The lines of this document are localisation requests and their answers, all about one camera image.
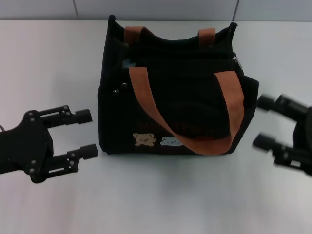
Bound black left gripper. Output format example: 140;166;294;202
0;105;99;183

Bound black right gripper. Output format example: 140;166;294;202
253;94;312;176

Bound black food bag orange handles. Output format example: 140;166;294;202
97;15;259;156

